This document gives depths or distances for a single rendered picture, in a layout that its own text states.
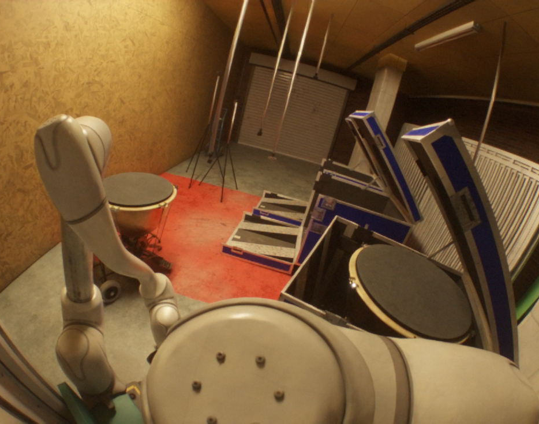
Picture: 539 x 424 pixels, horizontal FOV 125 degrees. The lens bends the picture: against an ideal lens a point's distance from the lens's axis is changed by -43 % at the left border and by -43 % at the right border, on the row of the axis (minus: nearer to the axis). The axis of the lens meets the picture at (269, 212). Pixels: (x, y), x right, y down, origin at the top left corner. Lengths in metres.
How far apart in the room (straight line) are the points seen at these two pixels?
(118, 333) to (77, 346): 1.23
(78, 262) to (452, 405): 0.77
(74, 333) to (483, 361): 0.84
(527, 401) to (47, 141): 0.62
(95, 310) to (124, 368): 1.00
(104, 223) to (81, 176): 0.11
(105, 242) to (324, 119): 7.78
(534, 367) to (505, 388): 1.37
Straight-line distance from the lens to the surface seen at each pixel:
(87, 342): 0.81
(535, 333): 1.57
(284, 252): 2.71
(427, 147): 0.75
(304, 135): 8.04
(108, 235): 0.52
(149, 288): 0.83
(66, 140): 0.45
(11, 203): 2.46
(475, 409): 0.16
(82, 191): 0.46
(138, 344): 1.94
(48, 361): 2.04
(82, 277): 0.80
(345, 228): 1.92
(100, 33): 2.89
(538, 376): 1.56
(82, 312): 0.89
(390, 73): 5.13
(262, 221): 3.37
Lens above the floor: 1.64
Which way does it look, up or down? 25 degrees down
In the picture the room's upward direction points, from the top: 15 degrees clockwise
